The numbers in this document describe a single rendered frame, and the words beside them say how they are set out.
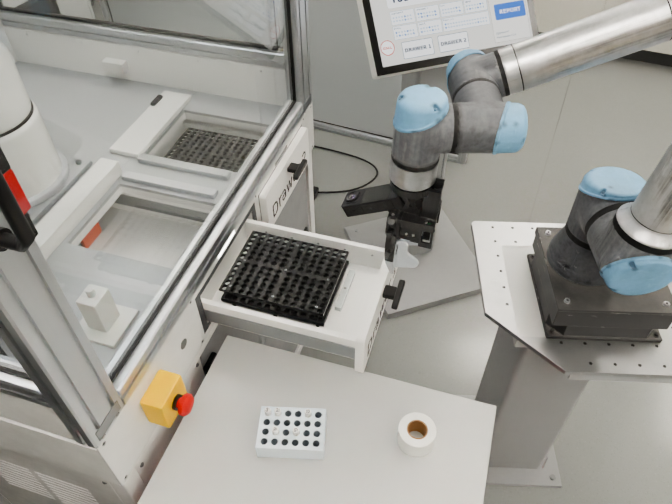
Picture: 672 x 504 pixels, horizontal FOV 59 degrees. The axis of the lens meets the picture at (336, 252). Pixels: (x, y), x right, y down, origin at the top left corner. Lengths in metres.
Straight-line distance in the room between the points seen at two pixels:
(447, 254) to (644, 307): 1.25
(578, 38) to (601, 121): 2.51
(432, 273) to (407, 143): 1.54
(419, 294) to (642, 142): 1.61
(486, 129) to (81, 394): 0.69
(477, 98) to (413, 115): 0.12
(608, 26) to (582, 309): 0.56
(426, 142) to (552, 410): 1.02
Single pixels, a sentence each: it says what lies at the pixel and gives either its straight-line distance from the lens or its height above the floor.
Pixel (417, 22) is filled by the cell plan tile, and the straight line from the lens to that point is 1.78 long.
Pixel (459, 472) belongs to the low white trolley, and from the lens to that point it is 1.16.
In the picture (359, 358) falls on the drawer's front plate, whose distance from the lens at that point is 1.13.
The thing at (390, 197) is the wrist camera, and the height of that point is 1.17.
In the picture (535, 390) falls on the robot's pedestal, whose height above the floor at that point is 0.48.
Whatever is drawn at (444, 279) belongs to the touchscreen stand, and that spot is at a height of 0.03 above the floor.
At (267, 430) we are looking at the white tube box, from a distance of 1.15.
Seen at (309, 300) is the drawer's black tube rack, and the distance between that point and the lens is 1.17.
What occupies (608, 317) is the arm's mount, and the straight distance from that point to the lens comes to 1.34.
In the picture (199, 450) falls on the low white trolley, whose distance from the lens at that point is 1.19.
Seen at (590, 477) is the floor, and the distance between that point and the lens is 2.11.
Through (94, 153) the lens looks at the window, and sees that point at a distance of 0.85.
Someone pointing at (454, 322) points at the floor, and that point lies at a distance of 2.30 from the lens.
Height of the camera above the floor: 1.81
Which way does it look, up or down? 47 degrees down
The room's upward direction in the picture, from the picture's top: 1 degrees counter-clockwise
